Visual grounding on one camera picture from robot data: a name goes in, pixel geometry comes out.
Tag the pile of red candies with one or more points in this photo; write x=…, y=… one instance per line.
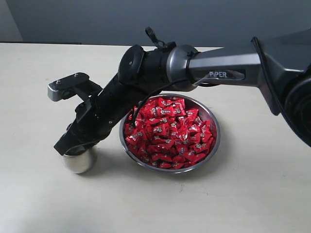
x=170, y=136

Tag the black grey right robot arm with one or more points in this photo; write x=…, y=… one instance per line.
x=279, y=67

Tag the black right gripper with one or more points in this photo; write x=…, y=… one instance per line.
x=110, y=106

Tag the stainless steel bowl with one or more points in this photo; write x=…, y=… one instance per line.
x=213, y=126

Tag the stainless steel cup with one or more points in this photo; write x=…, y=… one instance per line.
x=80, y=159

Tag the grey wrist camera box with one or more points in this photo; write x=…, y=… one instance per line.
x=76, y=84

